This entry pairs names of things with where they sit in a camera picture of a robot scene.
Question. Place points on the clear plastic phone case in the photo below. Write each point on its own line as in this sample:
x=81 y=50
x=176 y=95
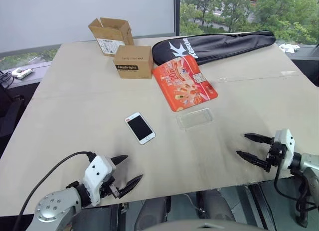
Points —
x=195 y=120

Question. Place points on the dark window frame post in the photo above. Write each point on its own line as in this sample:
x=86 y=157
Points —
x=176 y=13

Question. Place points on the black Kason racket bag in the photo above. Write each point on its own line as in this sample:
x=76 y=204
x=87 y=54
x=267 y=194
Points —
x=219 y=45

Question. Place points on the white gold smartphone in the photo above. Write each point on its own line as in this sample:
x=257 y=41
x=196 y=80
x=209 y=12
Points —
x=139 y=127

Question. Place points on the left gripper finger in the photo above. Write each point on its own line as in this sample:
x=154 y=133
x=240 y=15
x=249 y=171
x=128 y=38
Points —
x=119 y=160
x=130 y=185

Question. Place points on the red printed packet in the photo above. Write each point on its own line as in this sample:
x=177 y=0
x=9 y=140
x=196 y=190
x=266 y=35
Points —
x=184 y=84

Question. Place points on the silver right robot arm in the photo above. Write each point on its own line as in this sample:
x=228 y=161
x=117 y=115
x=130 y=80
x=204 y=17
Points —
x=309 y=163

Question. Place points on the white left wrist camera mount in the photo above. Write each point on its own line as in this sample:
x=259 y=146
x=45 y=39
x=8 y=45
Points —
x=97 y=171

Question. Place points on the open cardboard box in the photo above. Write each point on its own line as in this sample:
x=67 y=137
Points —
x=112 y=38

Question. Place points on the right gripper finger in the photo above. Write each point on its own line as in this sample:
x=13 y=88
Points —
x=259 y=138
x=253 y=159

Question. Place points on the grey curved robot torso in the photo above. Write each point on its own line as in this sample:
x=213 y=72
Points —
x=211 y=226

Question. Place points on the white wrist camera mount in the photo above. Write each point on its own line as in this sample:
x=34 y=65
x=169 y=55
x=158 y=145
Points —
x=286 y=141
x=97 y=171

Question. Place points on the dark rounded shape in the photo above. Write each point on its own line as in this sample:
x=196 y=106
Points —
x=216 y=206
x=149 y=213

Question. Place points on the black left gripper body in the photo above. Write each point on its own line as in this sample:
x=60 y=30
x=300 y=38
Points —
x=109 y=187

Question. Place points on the black table frame bar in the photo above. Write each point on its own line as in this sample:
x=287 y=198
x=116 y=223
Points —
x=261 y=208

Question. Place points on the closed Heybright cardboard box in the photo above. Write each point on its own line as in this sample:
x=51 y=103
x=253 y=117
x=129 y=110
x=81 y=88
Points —
x=133 y=63

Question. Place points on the white power strip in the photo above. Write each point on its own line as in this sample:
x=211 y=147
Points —
x=22 y=73

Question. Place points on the crumpled white paper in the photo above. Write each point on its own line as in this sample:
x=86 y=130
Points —
x=289 y=48

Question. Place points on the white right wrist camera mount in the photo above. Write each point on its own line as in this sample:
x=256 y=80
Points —
x=286 y=141

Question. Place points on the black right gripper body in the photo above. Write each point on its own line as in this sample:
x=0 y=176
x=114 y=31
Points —
x=275 y=153

